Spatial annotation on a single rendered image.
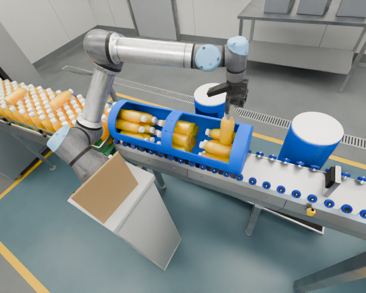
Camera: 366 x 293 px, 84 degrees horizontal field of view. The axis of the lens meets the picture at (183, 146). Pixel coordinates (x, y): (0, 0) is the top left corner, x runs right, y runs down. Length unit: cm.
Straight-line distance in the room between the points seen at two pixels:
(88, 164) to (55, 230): 181
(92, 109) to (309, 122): 125
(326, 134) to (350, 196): 36
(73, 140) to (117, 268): 151
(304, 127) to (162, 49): 104
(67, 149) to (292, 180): 116
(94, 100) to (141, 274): 160
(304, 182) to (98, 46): 119
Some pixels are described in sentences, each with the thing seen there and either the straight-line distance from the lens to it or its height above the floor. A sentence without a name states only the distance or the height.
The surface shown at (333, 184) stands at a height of 106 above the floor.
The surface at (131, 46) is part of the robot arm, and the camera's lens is 74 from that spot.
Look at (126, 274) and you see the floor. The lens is 219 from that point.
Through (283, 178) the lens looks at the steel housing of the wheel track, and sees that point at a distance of 133.
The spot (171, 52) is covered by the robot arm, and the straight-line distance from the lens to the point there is 70.
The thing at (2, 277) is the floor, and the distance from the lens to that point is 286.
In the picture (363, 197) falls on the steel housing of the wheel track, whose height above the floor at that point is 93.
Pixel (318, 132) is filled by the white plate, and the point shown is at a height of 104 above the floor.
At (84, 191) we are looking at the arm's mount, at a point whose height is 139.
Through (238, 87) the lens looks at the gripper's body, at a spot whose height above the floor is 150.
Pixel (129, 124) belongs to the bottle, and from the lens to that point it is 138.
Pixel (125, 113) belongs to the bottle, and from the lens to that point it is 140.
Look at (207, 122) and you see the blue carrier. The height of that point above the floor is 110.
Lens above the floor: 203
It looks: 50 degrees down
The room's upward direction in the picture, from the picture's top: 12 degrees counter-clockwise
